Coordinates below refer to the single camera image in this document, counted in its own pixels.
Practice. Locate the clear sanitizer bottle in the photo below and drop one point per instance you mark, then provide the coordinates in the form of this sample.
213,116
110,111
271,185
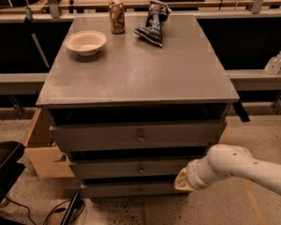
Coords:
274,64

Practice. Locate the light wooden box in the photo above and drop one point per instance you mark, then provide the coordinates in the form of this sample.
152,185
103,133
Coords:
44,154

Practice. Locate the gold drink can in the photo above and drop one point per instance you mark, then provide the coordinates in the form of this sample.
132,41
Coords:
117,16

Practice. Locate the yellow foam covered gripper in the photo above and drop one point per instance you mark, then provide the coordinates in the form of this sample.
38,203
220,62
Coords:
191,176

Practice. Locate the white paper bowl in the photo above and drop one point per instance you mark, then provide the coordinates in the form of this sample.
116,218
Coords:
86,43

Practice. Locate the grey bottom drawer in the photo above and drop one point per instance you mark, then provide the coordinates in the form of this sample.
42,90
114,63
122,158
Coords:
146,188

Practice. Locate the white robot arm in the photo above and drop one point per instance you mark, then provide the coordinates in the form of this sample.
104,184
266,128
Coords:
225,161

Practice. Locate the grey drawer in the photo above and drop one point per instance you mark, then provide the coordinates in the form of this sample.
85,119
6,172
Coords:
74,138
145,166
146,188

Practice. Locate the grey top drawer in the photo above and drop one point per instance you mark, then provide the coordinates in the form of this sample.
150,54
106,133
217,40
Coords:
74,138

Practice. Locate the blue chip bag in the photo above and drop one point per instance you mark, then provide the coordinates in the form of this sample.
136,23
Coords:
158,13

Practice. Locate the black bin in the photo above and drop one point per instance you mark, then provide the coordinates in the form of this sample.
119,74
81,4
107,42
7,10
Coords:
10,168

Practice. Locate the grey wooden drawer cabinet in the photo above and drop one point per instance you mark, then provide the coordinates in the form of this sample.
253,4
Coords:
131,81

